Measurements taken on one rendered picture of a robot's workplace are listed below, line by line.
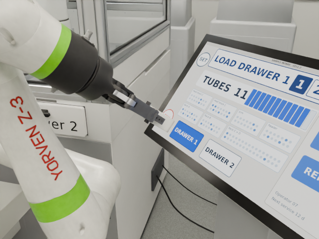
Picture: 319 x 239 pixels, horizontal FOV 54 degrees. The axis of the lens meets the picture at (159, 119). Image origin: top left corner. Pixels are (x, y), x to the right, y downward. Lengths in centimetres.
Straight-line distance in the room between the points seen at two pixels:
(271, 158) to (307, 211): 11
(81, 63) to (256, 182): 37
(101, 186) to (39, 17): 43
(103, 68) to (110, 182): 35
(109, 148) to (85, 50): 67
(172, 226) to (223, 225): 107
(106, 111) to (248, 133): 56
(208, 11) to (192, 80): 336
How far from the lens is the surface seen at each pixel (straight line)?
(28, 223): 159
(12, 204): 89
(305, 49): 423
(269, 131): 62
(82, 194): 65
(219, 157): 65
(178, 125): 75
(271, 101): 65
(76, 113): 110
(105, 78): 52
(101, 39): 99
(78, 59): 49
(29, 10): 46
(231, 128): 66
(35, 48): 47
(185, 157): 70
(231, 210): 82
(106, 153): 115
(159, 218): 197
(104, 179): 79
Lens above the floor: 135
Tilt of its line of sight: 26 degrees down
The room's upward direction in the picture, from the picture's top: straight up
